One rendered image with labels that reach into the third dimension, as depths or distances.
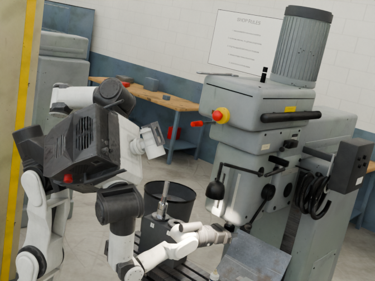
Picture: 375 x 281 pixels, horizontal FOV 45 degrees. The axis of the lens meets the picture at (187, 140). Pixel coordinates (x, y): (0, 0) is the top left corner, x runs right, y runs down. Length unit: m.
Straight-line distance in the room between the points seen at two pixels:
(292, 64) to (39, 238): 1.25
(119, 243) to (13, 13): 1.80
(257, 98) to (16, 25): 1.85
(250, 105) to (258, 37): 5.23
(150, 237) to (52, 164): 0.79
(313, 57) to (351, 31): 4.25
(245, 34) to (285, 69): 4.99
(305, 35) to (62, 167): 1.08
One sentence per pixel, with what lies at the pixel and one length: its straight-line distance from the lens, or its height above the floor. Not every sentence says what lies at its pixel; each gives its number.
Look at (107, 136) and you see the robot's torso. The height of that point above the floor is 1.64.
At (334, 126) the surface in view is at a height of 1.71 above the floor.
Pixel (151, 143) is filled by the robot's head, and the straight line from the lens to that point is 1.61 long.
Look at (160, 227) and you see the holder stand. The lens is 2.21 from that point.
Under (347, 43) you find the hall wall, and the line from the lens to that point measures 6.21.
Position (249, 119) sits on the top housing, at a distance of 1.60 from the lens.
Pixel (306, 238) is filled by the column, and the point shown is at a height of 1.20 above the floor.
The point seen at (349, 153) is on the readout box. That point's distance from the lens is 1.90.
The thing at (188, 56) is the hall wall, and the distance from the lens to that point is 7.54.
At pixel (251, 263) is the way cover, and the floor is 0.98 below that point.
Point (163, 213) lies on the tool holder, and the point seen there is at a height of 1.15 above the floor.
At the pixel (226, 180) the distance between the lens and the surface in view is 1.80.
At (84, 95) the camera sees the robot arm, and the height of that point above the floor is 1.72.
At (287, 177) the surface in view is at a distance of 2.00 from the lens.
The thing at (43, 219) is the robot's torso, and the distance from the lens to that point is 1.87.
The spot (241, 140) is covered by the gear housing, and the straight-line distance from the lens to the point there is 1.74.
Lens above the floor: 2.05
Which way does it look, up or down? 14 degrees down
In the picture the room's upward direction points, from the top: 11 degrees clockwise
